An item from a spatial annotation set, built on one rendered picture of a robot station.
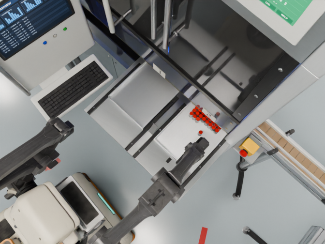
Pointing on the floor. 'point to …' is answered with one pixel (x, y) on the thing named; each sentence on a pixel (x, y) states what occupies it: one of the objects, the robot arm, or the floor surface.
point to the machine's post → (282, 94)
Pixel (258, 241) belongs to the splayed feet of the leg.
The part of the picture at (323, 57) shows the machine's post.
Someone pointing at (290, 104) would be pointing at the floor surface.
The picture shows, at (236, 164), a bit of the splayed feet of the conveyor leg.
